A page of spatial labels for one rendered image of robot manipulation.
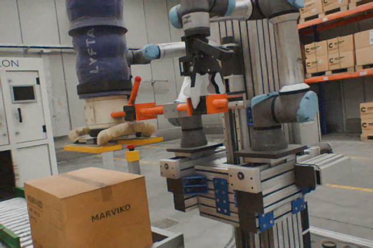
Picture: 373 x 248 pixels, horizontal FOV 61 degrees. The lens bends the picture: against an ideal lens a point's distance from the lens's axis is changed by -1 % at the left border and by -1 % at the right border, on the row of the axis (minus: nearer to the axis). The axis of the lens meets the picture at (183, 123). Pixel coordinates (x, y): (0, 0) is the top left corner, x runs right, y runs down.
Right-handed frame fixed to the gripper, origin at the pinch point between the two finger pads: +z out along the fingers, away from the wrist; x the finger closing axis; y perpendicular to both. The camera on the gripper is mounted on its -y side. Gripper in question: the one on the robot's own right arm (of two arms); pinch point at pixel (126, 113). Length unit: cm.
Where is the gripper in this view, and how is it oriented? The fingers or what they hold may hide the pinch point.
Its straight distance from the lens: 175.5
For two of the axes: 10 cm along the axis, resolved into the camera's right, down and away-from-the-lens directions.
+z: 1.1, 9.9, 0.5
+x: 7.6, -1.2, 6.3
